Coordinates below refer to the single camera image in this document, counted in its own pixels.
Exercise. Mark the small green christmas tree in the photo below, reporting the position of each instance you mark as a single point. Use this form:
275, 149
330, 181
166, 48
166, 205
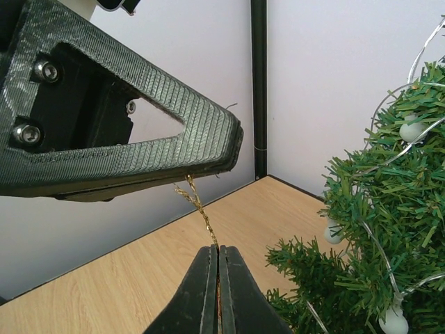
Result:
375, 236

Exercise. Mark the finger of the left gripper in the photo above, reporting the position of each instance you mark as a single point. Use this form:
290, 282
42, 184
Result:
86, 119

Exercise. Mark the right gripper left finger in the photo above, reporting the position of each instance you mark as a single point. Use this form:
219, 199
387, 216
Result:
194, 306

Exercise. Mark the red ball ornament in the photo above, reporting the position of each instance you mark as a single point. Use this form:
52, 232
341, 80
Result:
194, 199

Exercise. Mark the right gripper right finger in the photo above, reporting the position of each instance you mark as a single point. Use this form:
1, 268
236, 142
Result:
243, 307

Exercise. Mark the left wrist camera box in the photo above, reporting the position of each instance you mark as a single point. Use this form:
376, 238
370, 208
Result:
128, 6

